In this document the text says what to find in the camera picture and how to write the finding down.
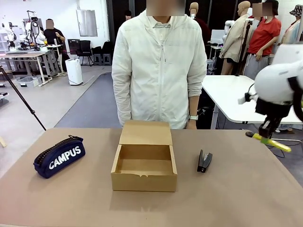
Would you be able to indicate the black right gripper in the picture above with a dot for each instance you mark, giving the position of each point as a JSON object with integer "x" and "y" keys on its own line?
{"x": 272, "y": 108}

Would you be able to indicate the yellow utility knife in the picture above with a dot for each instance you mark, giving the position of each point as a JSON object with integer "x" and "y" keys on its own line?
{"x": 280, "y": 143}

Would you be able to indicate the black stapler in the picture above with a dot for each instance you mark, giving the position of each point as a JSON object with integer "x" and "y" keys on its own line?
{"x": 203, "y": 163}

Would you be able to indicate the navy CAMPUS pencil case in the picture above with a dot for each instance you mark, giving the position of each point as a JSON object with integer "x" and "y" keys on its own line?
{"x": 61, "y": 165}

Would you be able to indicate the person's left forearm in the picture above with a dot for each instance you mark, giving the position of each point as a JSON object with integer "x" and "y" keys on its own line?
{"x": 193, "y": 106}

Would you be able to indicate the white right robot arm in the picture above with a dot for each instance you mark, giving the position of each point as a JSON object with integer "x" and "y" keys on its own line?
{"x": 272, "y": 82}

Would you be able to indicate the open brown cardboard box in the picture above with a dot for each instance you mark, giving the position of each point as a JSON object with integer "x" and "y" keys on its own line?
{"x": 144, "y": 182}

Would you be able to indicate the person's left hand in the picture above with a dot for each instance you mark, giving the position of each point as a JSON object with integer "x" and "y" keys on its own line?
{"x": 192, "y": 124}

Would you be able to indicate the white desk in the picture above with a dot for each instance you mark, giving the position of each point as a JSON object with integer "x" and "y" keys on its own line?
{"x": 227, "y": 99}

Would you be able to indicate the black bag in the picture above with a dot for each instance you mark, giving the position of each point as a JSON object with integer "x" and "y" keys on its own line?
{"x": 206, "y": 118}

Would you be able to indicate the white wrist watch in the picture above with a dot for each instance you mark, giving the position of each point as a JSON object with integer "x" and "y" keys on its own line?
{"x": 193, "y": 117}

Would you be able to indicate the mannequin in beige coat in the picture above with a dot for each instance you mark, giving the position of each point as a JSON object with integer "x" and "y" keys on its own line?
{"x": 234, "y": 45}

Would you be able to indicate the person in red shirt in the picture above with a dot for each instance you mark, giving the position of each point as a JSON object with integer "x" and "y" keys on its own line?
{"x": 262, "y": 37}

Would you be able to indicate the mannequin with bucket hat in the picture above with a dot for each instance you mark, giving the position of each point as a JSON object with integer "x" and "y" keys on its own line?
{"x": 294, "y": 26}

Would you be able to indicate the mannequin in dark red top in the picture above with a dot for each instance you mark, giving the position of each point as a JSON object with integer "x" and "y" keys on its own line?
{"x": 203, "y": 26}

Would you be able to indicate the person in white jacket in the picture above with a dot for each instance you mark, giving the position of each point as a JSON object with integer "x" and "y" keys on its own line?
{"x": 154, "y": 82}

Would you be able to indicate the grey stool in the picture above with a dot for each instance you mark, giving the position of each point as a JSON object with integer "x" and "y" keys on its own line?
{"x": 107, "y": 59}
{"x": 97, "y": 59}

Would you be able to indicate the black office chair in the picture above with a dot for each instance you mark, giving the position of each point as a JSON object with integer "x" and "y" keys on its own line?
{"x": 84, "y": 50}

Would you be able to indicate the white air purifier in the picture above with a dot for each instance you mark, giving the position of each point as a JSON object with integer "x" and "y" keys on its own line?
{"x": 74, "y": 72}

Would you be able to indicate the person in black shirt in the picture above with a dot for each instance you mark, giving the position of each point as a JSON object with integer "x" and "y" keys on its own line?
{"x": 53, "y": 35}

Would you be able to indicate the clear plastic bin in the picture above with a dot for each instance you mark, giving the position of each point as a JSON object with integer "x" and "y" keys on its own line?
{"x": 27, "y": 81}

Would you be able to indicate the black tripod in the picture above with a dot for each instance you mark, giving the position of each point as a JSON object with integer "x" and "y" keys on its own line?
{"x": 21, "y": 97}

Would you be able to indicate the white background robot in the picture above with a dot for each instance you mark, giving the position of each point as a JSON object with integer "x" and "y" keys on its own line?
{"x": 33, "y": 30}
{"x": 8, "y": 35}

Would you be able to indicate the grey workbench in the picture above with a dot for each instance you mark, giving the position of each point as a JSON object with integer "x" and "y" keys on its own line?
{"x": 23, "y": 55}

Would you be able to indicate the grey metal wall panel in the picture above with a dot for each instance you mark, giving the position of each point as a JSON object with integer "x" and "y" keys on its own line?
{"x": 86, "y": 23}

